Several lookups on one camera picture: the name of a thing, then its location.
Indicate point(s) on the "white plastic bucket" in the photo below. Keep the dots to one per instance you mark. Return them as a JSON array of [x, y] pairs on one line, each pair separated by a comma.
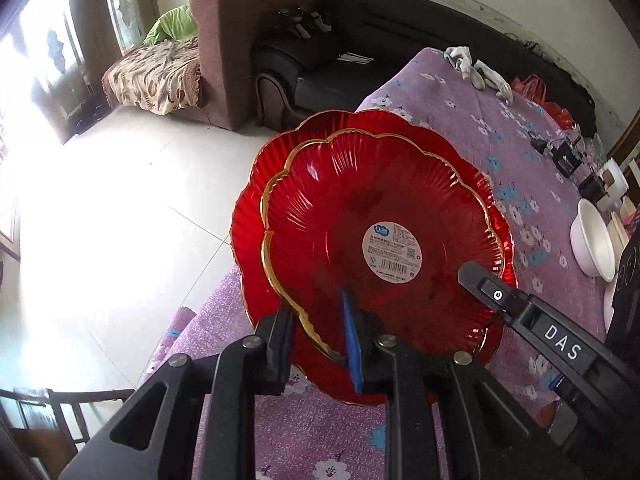
[[615, 177]]

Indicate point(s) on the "red plastic bag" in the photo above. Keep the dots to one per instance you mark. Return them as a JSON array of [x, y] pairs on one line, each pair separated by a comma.
[[535, 90]]

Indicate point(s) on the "small black adapter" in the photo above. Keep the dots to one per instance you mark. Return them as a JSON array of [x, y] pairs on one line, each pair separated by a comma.
[[540, 143]]

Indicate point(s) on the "small gold-rimmed red plate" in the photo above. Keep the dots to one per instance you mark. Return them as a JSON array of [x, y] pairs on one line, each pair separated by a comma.
[[350, 210]]

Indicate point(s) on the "black and white sofa clutter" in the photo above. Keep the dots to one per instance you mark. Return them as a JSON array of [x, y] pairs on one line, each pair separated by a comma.
[[302, 21]]

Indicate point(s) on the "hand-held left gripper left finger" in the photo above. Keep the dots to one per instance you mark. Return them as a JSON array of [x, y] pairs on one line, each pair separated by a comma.
[[287, 332]]

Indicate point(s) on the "green pillow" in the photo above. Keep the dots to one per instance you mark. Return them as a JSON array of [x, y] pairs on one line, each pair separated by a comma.
[[172, 25]]

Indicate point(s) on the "black cylindrical motor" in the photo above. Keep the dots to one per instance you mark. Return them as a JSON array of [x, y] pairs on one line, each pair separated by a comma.
[[566, 159]]

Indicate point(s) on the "wooden chair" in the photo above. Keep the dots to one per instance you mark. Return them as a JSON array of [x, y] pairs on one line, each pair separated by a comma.
[[45, 425]]

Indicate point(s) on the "purple floral tablecloth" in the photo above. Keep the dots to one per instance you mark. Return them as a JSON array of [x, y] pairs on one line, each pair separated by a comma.
[[450, 125]]

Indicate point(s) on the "leaf-patterned beige blanket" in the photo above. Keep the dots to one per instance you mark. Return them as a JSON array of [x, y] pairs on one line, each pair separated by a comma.
[[150, 75]]

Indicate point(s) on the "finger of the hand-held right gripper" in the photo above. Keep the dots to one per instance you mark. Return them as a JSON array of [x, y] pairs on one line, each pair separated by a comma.
[[487, 287]]

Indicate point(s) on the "white bowl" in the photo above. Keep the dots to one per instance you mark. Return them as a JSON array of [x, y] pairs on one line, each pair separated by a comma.
[[610, 305], [592, 240]]

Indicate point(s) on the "large red scalloped plate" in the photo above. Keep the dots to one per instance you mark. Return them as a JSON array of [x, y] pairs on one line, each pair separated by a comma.
[[249, 230]]

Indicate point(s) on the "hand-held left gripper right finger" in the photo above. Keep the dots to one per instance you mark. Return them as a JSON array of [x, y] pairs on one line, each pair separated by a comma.
[[352, 345]]

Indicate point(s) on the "black leather sofa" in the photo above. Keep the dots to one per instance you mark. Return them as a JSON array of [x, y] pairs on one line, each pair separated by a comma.
[[400, 15]]

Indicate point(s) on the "wooden cabinet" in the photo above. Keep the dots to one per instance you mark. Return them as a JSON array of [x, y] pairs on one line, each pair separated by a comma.
[[627, 145]]

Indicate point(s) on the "brown armchair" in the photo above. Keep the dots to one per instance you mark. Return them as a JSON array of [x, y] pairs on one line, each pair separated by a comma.
[[225, 35]]

